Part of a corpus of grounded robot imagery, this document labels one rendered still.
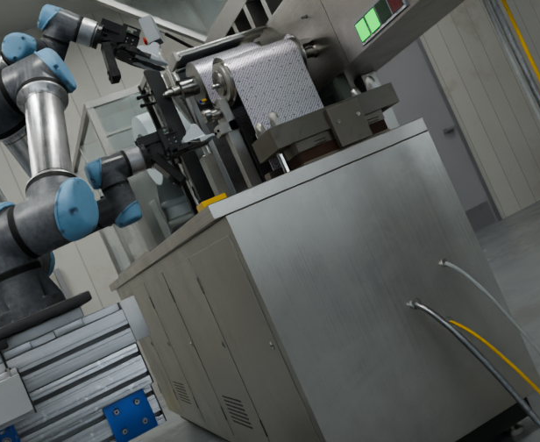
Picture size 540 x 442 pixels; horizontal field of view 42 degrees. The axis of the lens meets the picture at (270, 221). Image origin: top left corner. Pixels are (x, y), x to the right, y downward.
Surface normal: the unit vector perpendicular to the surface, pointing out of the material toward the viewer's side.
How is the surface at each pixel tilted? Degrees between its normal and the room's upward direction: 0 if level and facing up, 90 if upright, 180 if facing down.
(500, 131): 90
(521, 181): 90
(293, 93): 90
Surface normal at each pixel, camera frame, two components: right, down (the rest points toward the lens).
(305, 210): 0.31, -0.16
